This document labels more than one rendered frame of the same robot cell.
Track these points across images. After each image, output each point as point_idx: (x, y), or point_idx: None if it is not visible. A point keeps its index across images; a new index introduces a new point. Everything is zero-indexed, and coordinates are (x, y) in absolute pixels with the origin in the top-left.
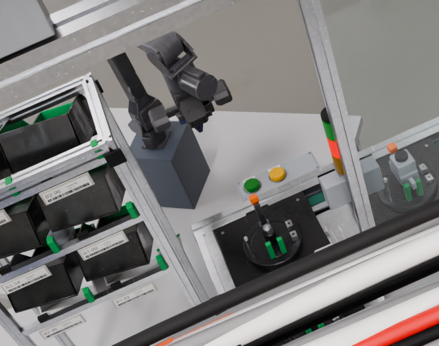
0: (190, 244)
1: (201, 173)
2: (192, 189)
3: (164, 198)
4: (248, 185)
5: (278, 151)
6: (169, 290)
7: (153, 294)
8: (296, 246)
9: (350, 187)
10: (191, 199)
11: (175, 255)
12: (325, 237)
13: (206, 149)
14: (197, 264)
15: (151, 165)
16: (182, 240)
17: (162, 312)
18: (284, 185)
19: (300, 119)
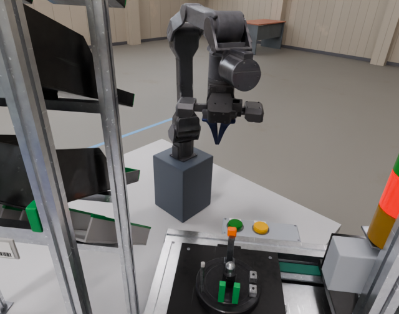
0: (162, 245)
1: (202, 200)
2: (189, 207)
3: (166, 202)
4: (232, 222)
5: (265, 216)
6: (120, 273)
7: (106, 269)
8: (250, 303)
9: (384, 272)
10: (184, 213)
11: (57, 214)
12: (284, 311)
13: (215, 190)
14: (156, 265)
15: (168, 170)
16: (158, 240)
17: (100, 288)
18: (262, 239)
19: (292, 205)
